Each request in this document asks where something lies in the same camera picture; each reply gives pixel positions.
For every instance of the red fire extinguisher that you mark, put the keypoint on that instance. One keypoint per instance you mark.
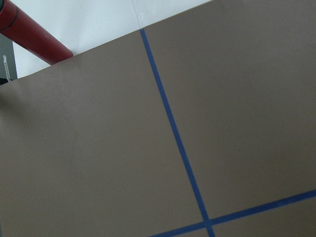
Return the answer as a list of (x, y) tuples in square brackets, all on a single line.
[(16, 25)]

